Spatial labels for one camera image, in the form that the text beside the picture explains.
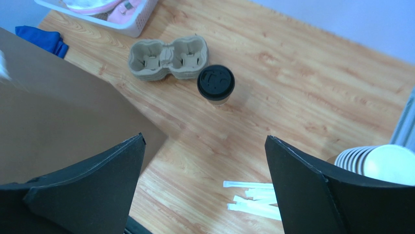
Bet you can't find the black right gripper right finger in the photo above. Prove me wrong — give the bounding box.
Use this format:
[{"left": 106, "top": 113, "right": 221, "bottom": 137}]
[{"left": 264, "top": 136, "right": 415, "bottom": 234}]

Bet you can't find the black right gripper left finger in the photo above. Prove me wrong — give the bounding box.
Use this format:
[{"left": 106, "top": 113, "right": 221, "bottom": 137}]
[{"left": 0, "top": 134, "right": 146, "bottom": 234}]

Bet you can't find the brown paper bag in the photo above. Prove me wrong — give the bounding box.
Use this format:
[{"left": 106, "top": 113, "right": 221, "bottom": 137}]
[{"left": 0, "top": 29, "right": 167, "bottom": 184}]

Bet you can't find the brown paper coffee cup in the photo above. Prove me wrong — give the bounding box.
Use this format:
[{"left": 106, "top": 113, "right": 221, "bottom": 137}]
[{"left": 208, "top": 96, "right": 230, "bottom": 106}]

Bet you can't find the black plastic cup lid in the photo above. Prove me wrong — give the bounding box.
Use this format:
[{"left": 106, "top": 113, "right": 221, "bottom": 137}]
[{"left": 197, "top": 65, "right": 235, "bottom": 100}]

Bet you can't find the white wrapped straw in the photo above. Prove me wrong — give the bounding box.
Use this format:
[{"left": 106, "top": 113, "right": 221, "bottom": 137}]
[
  {"left": 227, "top": 195, "right": 282, "bottom": 221},
  {"left": 245, "top": 188, "right": 276, "bottom": 200},
  {"left": 223, "top": 180, "right": 274, "bottom": 190}
]

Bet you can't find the stack of paper cups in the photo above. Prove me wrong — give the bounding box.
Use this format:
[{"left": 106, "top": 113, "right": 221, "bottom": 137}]
[{"left": 327, "top": 144, "right": 415, "bottom": 186}]

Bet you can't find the blue folded cloth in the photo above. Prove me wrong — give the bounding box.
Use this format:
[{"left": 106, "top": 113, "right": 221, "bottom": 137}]
[{"left": 15, "top": 26, "right": 69, "bottom": 59}]

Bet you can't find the cardboard cup carrier tray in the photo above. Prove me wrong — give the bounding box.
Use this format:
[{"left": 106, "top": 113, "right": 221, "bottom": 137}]
[{"left": 128, "top": 35, "right": 209, "bottom": 81}]

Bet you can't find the pink white item in basket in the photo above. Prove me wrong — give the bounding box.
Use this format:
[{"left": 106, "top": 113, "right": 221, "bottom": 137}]
[{"left": 63, "top": 0, "right": 143, "bottom": 24}]

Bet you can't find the white plastic basket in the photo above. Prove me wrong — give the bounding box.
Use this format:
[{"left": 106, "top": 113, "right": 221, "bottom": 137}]
[{"left": 36, "top": 0, "right": 158, "bottom": 38}]

